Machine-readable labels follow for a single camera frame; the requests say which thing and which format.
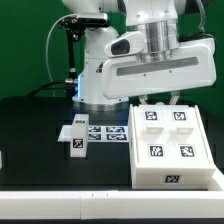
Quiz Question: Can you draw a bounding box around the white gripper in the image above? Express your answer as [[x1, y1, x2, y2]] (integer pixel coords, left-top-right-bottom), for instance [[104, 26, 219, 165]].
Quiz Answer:
[[102, 38, 216, 105]]

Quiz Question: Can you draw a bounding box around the long white door panel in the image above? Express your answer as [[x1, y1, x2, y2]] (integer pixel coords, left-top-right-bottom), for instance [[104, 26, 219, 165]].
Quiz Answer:
[[133, 107, 167, 165]]

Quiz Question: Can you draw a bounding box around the white cabinet body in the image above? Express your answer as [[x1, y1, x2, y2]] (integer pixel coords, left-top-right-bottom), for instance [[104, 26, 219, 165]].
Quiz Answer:
[[128, 105, 216, 190]]

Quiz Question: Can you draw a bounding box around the short white door panel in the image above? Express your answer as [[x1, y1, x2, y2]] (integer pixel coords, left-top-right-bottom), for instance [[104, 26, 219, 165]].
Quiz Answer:
[[166, 105, 214, 167]]

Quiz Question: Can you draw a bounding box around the white cabinet top block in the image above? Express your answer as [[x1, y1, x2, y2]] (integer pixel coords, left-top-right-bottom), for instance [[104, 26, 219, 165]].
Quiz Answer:
[[70, 114, 89, 158]]

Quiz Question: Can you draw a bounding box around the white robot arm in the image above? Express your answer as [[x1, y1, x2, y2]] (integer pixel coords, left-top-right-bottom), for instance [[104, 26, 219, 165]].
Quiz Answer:
[[62, 0, 216, 110]]

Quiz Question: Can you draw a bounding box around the white marker base sheet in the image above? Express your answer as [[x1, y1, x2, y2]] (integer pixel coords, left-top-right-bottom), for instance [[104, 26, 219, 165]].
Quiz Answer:
[[58, 125, 128, 142]]

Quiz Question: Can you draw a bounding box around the white right fence bar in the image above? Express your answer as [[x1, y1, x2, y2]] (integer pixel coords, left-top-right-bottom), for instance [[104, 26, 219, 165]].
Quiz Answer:
[[207, 169, 224, 192]]

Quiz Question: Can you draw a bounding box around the white fence bar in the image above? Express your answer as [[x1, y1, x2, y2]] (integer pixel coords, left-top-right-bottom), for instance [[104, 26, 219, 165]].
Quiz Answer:
[[0, 191, 224, 220], [207, 169, 224, 192]]

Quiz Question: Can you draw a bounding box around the white front fence bar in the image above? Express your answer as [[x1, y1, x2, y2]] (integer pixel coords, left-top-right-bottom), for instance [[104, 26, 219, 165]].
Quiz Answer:
[[0, 191, 224, 220]]

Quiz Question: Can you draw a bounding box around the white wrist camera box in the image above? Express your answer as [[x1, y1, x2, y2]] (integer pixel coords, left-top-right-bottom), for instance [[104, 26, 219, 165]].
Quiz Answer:
[[104, 31, 144, 58]]

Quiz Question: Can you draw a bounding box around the grey robot arm cable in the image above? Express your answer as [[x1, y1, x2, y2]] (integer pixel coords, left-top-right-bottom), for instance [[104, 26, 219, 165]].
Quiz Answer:
[[194, 0, 209, 34]]

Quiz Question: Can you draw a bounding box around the grey camera cable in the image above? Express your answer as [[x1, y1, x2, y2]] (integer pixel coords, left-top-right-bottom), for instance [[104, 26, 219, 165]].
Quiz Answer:
[[45, 13, 78, 84]]

